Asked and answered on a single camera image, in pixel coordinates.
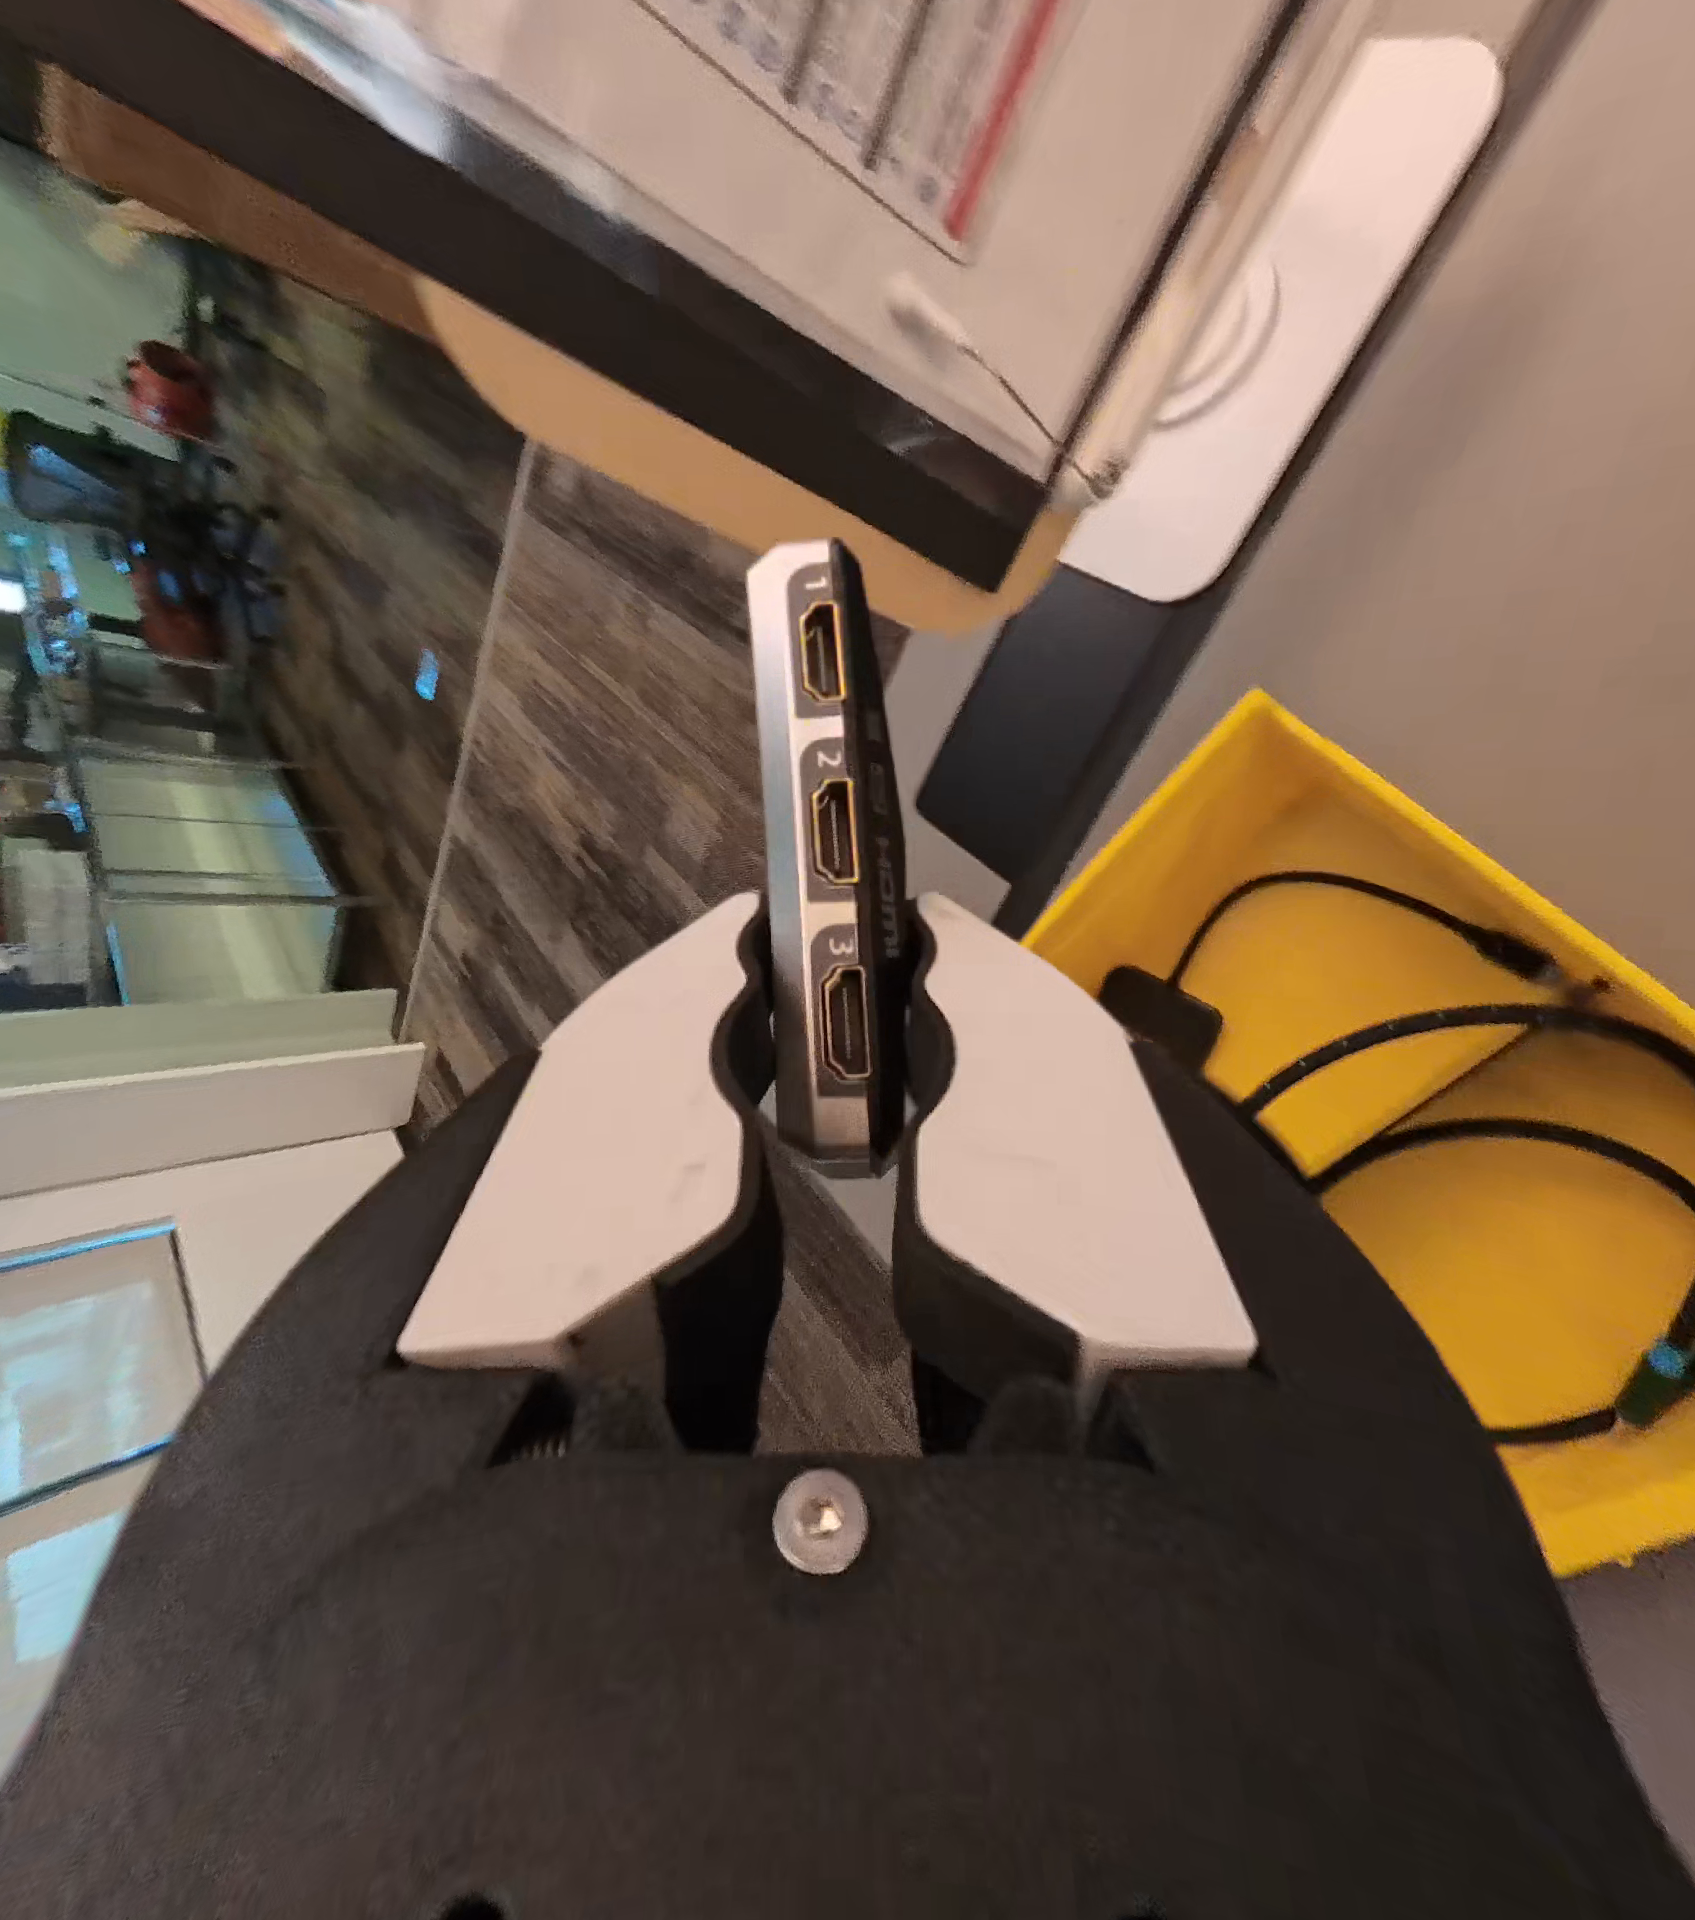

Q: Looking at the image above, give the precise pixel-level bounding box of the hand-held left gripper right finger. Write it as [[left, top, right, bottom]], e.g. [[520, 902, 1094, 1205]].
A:
[[890, 893, 1262, 1455]]

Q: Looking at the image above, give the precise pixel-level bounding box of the white sign stand base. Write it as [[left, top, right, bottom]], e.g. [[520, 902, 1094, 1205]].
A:
[[1058, 36, 1506, 607]]

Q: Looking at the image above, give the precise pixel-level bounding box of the thin black hub cable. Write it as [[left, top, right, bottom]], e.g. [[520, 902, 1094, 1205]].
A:
[[1174, 871, 1612, 1004]]

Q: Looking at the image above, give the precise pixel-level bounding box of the background shelf clutter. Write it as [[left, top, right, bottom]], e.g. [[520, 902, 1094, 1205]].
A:
[[0, 337, 303, 1022]]

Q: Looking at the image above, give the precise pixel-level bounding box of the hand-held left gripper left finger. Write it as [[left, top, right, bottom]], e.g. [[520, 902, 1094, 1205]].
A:
[[399, 893, 790, 1455]]

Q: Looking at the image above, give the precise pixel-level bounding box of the yellow plastic bin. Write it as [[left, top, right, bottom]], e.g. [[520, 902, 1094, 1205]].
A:
[[1020, 687, 1695, 1580]]

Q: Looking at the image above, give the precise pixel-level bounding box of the hdmi switch box with button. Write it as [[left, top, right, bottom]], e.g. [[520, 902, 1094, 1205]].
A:
[[746, 541, 928, 1180]]

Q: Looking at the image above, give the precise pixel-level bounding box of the white framed window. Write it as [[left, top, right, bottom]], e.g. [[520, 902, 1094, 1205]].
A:
[[0, 987, 430, 1563]]

